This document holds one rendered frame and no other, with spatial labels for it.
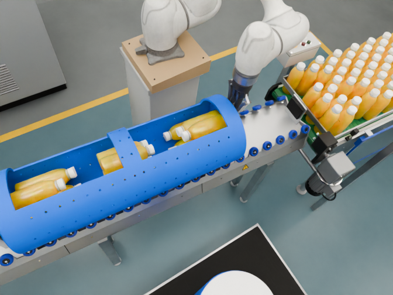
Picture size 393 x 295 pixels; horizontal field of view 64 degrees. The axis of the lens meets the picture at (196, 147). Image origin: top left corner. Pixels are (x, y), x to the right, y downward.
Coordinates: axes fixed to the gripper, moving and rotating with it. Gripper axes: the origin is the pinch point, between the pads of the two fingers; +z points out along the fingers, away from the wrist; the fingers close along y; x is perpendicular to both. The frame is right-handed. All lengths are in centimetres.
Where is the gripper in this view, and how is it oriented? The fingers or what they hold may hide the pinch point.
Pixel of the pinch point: (232, 112)
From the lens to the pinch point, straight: 129.3
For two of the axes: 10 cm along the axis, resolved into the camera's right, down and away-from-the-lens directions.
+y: -4.6, -7.9, 4.0
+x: -8.8, 3.6, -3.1
